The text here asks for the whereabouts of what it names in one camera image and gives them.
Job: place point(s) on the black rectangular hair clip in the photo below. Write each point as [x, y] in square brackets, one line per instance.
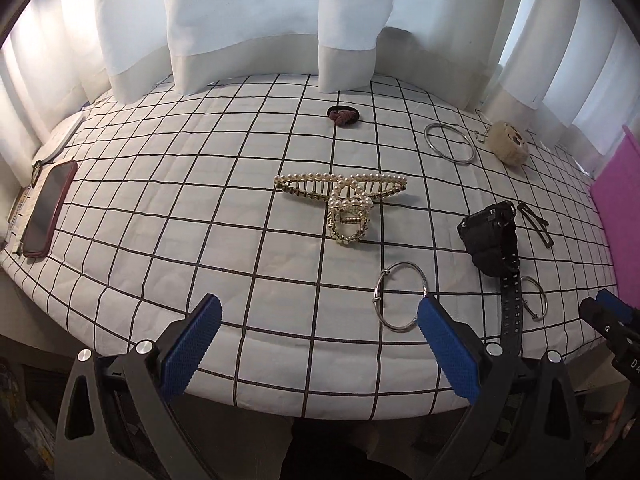
[520, 205]

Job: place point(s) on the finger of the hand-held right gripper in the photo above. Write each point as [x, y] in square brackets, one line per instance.
[607, 317]

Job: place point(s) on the white curtain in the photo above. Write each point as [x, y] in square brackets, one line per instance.
[250, 10]

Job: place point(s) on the person's right hand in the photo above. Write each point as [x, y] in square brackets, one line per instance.
[609, 432]

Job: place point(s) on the black wristwatch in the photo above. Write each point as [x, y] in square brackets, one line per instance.
[487, 245]

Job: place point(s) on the small silver hoop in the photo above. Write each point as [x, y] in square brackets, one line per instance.
[546, 300]

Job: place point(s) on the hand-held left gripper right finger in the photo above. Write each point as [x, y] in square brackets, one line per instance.
[445, 350]

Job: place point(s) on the plain silver bangle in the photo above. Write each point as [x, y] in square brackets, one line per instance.
[425, 136]

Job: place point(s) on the phone in red case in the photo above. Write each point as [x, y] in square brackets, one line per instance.
[47, 210]

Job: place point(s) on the white black-checked tablecloth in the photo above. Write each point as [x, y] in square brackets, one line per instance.
[200, 210]

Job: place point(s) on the pearl hair claw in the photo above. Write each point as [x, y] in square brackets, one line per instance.
[350, 205]

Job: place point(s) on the pink plastic bin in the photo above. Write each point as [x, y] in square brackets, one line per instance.
[620, 210]

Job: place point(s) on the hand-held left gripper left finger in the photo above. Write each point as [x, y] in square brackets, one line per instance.
[192, 345]

